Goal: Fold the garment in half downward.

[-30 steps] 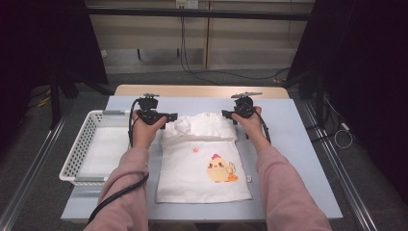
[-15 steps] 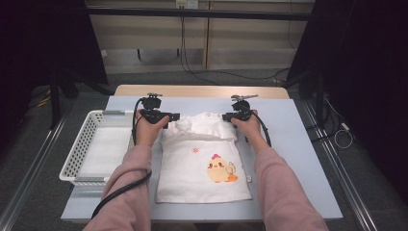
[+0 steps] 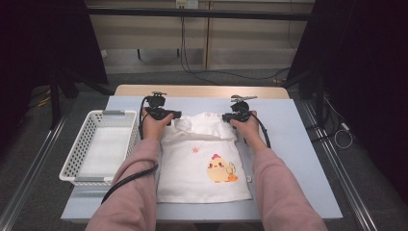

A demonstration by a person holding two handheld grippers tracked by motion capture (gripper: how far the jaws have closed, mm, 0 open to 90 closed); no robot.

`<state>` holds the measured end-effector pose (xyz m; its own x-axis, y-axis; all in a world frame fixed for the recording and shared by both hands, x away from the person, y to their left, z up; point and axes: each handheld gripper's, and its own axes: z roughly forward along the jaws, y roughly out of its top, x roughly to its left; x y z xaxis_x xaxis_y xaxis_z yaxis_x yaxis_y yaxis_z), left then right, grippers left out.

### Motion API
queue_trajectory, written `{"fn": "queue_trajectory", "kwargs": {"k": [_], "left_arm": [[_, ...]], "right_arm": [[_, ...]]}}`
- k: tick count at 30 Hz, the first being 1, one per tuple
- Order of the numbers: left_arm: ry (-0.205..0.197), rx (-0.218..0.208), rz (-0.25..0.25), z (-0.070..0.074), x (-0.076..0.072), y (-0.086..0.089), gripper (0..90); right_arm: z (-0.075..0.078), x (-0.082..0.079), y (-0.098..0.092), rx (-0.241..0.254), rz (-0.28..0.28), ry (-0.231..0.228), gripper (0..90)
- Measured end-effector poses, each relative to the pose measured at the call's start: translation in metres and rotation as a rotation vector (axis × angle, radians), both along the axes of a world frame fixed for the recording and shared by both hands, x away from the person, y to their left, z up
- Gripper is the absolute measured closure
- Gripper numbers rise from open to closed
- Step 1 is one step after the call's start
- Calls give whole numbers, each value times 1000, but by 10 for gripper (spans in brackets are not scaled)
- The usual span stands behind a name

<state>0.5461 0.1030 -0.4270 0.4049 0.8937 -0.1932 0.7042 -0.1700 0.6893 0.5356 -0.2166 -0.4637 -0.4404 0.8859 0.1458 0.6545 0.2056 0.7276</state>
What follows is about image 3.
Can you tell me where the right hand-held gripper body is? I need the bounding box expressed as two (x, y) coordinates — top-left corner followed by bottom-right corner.
(230, 93), (259, 123)

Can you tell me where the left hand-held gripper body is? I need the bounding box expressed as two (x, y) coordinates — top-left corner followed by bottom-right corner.
(144, 90), (173, 122)

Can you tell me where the white baby shirt chick print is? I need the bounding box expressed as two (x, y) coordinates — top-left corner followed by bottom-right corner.
(156, 111), (253, 205)

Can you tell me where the white perforated plastic basket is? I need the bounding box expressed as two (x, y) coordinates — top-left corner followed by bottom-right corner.
(59, 109), (140, 188)

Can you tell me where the person's right hand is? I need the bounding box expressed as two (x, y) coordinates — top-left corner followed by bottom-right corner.
(230, 110), (268, 152)

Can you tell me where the person's left hand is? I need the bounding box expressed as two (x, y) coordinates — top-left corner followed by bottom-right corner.
(140, 108), (175, 142)

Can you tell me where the black metal stand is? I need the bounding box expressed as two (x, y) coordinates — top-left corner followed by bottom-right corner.
(282, 68), (325, 126)
(47, 68), (114, 131)

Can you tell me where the black horizontal bar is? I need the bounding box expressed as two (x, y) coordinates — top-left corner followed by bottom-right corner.
(86, 7), (314, 22)

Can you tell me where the person's right leg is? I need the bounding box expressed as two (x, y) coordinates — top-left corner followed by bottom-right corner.
(220, 221), (261, 231)

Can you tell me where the dark curtain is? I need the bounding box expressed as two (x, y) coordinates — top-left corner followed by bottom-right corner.
(287, 0), (408, 206)
(0, 0), (109, 152)

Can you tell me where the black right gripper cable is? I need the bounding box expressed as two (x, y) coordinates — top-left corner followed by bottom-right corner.
(251, 113), (272, 150)

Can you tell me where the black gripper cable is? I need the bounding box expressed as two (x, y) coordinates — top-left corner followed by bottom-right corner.
(100, 95), (160, 205)
(251, 113), (272, 150)

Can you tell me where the black wall cable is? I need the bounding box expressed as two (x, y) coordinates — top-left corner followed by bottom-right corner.
(184, 57), (292, 81)
(180, 8), (222, 86)

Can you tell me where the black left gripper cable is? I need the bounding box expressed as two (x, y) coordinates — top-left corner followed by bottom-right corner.
(100, 95), (160, 205)

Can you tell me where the white cable with adapter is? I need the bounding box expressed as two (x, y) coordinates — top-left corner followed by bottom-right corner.
(323, 95), (354, 149)

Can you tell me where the yellow floor cable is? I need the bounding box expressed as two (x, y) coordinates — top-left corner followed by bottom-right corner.
(37, 90), (52, 108)

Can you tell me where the metal floor rail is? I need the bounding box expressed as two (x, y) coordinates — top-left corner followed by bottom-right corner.
(0, 109), (70, 231)
(301, 99), (379, 231)

